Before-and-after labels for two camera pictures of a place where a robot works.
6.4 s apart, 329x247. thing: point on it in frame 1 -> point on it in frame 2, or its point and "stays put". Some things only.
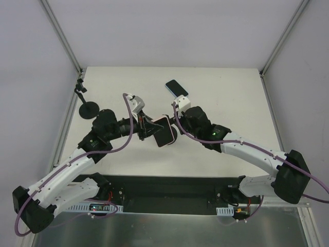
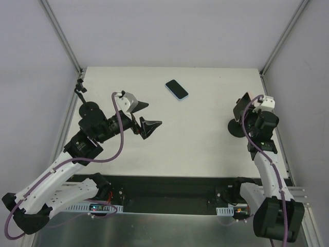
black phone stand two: (171, 121) -> (236, 128)
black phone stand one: (88, 110) stays put
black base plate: (173, 193) stays put
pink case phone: (166, 135) -> (241, 104)
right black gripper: (178, 121) -> (238, 109)
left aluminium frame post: (63, 38) stays put
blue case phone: (175, 89) stays put
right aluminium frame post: (262, 70) stays put
